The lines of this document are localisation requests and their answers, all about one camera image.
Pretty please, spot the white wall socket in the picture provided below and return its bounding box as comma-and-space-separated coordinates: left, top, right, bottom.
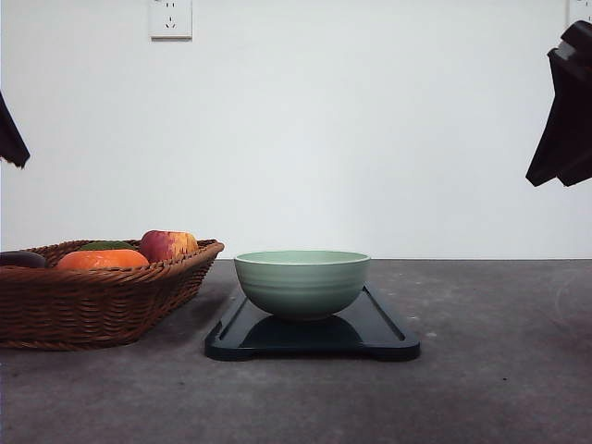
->
148, 0, 193, 43
566, 0, 592, 30

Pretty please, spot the orange fruit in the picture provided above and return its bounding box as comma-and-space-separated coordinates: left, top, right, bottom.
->
57, 249, 150, 268

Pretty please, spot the green avocado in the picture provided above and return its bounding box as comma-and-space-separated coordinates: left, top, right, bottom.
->
80, 240, 136, 250

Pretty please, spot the white wall socket left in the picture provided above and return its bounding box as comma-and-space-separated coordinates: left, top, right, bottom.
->
148, 0, 193, 43

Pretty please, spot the dark blue rectangular tray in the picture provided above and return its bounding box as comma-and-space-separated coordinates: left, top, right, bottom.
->
205, 287, 421, 360

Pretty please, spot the red yellow apple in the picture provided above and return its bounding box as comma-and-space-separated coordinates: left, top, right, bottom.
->
140, 229, 199, 263

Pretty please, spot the brown wicker basket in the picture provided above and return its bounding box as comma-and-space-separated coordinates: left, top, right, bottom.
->
0, 239, 225, 352

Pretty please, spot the white wall socket right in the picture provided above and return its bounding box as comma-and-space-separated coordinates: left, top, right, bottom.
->
566, 0, 592, 30

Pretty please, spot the light green ceramic bowl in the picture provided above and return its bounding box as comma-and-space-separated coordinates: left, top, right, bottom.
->
234, 249, 371, 321

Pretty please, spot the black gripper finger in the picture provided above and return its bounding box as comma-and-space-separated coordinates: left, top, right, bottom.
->
556, 20, 592, 186
525, 48, 576, 187
0, 91, 31, 169

